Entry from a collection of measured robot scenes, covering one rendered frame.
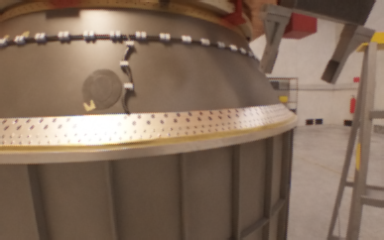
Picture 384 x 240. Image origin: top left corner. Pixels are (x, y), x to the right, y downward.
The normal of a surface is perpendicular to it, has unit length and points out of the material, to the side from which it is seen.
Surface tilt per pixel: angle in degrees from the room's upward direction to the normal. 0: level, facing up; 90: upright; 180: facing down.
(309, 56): 90
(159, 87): 62
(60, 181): 90
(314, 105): 90
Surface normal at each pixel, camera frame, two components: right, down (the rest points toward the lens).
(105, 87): 0.14, -0.36
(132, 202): 0.25, 0.11
